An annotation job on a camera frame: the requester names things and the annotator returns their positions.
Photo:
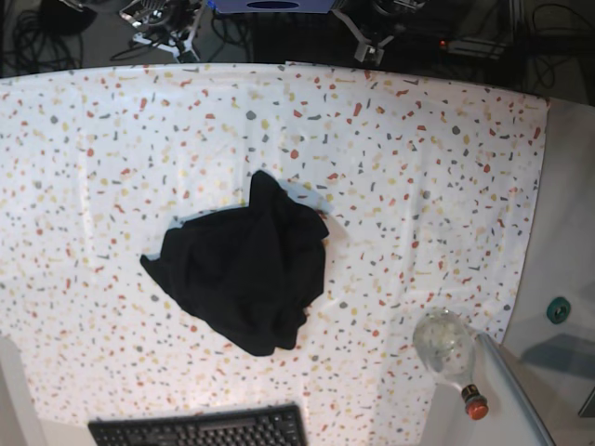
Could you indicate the black t-shirt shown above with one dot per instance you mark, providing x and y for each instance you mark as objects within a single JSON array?
[{"x": 248, "y": 272}]

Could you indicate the terrazzo pattern tablecloth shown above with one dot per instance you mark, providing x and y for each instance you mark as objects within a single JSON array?
[{"x": 428, "y": 189}]

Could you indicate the black power strip red light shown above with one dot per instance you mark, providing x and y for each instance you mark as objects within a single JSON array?
[{"x": 469, "y": 47}]

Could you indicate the black computer keyboard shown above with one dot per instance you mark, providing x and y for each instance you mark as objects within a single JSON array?
[{"x": 274, "y": 425}]

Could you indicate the clear plastic bottle orange cap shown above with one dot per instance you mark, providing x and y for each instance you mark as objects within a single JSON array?
[{"x": 446, "y": 348}]

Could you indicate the grey laptop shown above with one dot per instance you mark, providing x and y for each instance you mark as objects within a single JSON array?
[{"x": 544, "y": 397}]

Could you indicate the green tape roll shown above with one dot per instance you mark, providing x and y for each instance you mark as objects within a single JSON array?
[{"x": 558, "y": 310}]

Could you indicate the blue box with oval hole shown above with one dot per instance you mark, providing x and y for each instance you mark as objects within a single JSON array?
[{"x": 270, "y": 6}]

